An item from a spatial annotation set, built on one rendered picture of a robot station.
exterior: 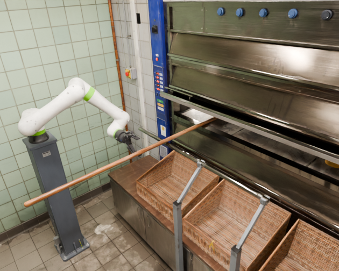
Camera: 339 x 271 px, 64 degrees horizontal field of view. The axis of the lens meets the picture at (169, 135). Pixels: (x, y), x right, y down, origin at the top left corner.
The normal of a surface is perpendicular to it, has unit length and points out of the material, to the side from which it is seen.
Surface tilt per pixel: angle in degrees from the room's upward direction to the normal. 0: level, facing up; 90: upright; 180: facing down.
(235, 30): 90
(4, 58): 90
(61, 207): 90
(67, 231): 90
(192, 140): 70
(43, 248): 0
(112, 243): 0
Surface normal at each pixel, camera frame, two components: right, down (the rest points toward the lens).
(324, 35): -0.77, 0.33
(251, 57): -0.74, 0.01
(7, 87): 0.64, 0.33
